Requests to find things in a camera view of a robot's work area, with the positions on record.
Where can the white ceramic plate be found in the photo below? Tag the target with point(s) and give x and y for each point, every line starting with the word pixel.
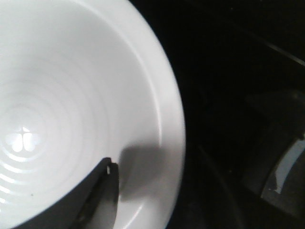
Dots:
pixel 81 80

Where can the black glass gas stove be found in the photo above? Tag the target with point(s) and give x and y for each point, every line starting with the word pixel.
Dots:
pixel 240 67

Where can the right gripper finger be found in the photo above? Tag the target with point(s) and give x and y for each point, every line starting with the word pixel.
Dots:
pixel 92 204

